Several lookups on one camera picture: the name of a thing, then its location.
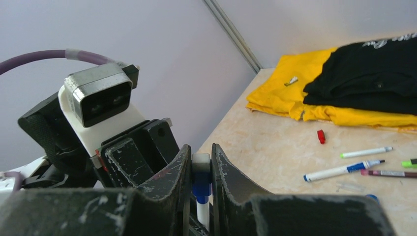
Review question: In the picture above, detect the red gel pen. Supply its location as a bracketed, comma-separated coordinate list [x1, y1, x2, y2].
[360, 170, 417, 178]

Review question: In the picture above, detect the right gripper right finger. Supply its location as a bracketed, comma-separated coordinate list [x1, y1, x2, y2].
[211, 143, 271, 236]

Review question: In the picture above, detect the blue cylindrical cap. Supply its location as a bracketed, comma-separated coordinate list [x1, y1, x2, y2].
[366, 194, 379, 204]

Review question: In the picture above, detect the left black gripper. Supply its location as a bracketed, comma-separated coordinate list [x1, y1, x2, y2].
[18, 93, 156, 189]

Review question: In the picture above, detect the red pen cap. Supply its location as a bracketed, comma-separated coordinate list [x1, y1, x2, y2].
[317, 130, 326, 144]

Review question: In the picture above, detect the yellow folded shirt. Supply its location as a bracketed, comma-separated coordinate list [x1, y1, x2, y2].
[246, 48, 417, 131]

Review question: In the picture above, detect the black folded shirt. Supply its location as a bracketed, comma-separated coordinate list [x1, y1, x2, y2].
[303, 32, 417, 115]

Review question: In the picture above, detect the white green-tipped pen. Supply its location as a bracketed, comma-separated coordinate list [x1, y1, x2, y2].
[340, 147, 393, 159]

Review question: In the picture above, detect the large white blue marker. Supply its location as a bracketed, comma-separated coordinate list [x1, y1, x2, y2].
[303, 160, 386, 182]

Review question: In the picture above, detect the green black pen cap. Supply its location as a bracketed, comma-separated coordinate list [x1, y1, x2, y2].
[401, 158, 417, 169]

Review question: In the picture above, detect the blue white pen cap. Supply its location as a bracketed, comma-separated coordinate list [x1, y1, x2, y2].
[191, 153, 212, 205]

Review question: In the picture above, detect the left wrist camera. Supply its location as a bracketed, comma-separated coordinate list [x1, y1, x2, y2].
[58, 63, 145, 157]

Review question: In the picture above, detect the white blue-ended marker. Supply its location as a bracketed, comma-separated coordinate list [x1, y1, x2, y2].
[196, 202, 210, 231]

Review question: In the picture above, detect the clear pen cap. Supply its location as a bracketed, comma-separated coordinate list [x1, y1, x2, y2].
[336, 182, 365, 192]

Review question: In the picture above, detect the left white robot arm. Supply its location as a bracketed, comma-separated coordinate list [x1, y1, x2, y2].
[0, 93, 179, 192]

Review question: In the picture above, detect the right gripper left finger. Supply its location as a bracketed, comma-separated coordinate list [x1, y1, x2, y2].
[135, 145, 191, 236]

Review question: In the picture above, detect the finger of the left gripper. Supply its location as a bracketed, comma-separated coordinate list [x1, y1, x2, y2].
[130, 119, 179, 179]

